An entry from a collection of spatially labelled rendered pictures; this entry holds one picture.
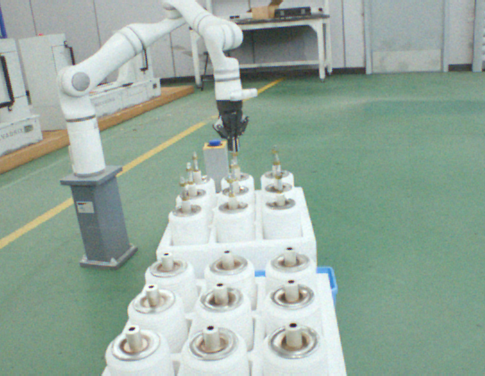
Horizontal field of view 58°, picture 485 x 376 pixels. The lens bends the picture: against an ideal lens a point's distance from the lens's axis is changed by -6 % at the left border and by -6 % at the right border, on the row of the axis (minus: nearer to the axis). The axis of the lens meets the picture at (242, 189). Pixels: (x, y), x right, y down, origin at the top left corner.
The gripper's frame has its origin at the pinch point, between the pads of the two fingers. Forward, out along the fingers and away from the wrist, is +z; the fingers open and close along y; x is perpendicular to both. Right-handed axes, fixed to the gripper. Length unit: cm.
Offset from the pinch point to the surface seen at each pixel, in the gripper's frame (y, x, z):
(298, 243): 11.8, 32.8, 17.2
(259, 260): 18.5, 26.0, 21.0
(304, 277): 32, 51, 11
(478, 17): -482, -94, -28
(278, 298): 41, 53, 10
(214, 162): -4.4, -15.1, 8.6
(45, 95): -42, -258, 0
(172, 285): 48, 33, 11
